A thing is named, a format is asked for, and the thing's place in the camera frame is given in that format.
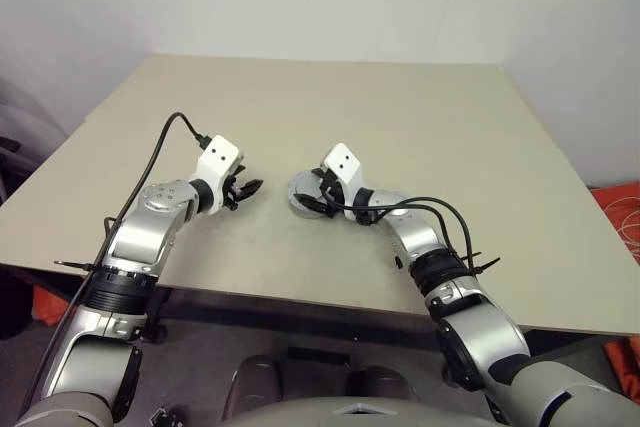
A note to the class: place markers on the grey robot torso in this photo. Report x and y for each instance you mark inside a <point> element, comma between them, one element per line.
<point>360,414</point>

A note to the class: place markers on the orange bag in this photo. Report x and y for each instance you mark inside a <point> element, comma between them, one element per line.
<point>52,304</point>

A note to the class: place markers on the black table frame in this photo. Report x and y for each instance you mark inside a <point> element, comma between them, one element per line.
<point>300,314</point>

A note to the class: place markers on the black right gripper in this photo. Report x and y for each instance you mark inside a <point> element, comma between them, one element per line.
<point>332,199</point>

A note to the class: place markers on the silver rotor cover with magnets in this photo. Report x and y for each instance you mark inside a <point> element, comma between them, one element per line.
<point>302,184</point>

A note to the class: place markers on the black zip tie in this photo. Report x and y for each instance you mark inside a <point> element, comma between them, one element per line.
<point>485,266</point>
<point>471,255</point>
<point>72,264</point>

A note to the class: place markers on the black bag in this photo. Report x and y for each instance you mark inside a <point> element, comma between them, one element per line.
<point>15,307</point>

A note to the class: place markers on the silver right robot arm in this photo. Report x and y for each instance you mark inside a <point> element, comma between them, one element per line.
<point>420,234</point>

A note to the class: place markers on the dark rounded shape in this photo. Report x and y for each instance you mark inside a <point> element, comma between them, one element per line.
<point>252,384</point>
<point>382,384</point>

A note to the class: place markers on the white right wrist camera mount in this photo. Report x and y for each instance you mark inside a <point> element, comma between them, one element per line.
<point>342,162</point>

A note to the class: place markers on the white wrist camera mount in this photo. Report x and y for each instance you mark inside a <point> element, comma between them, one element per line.
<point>342,162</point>
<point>220,157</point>

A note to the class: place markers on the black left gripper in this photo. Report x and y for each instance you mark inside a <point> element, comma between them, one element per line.
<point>231,192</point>

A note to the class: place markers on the black chair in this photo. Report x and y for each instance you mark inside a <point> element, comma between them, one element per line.
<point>9,144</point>

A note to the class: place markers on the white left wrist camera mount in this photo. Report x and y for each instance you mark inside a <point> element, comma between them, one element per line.
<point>220,157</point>

